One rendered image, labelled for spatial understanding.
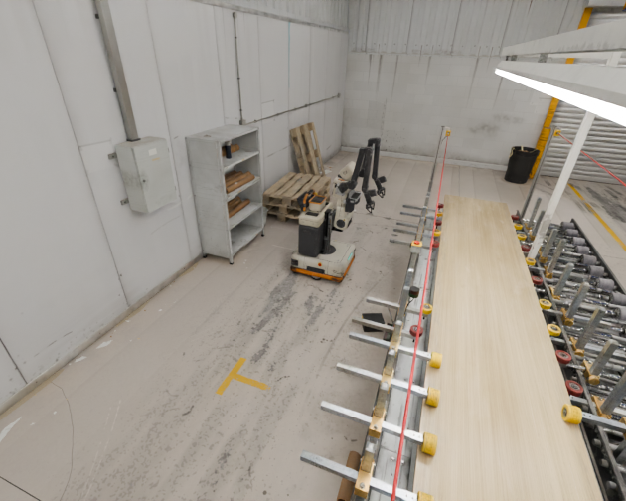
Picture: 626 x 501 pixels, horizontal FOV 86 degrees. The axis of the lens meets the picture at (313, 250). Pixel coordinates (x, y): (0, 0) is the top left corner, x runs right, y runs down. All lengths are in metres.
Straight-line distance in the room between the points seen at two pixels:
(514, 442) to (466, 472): 0.30
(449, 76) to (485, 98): 0.99
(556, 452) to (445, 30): 8.60
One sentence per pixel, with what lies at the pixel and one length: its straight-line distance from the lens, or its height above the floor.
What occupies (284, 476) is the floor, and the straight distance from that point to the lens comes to 2.66.
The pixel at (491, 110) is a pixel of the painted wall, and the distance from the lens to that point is 9.56.
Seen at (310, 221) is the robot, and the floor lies 0.76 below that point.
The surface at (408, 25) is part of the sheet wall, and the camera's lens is 9.58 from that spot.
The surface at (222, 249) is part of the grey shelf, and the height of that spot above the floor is 0.21.
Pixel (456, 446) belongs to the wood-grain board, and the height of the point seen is 0.90.
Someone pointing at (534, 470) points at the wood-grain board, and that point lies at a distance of 1.93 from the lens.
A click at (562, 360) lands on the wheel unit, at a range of 2.51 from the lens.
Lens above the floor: 2.39
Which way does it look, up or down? 30 degrees down
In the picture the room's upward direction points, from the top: 2 degrees clockwise
